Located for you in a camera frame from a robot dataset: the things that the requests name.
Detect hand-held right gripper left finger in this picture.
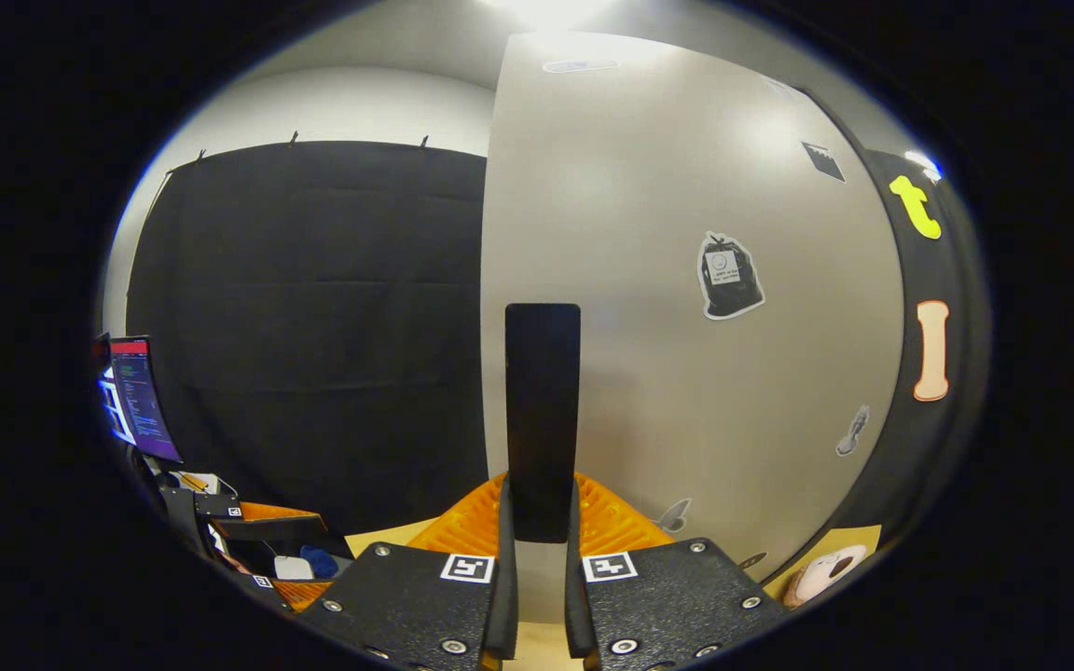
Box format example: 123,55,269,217
293,472,521,671

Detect light grey cabinet door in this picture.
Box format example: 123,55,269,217
479,33,906,623

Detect black backdrop cloth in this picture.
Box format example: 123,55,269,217
125,140,990,583

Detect computer monitor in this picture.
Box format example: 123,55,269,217
108,337,184,464
94,335,132,446

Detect black door handle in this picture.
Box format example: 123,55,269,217
504,303,583,544

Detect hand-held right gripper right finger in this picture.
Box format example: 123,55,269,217
563,472,790,671

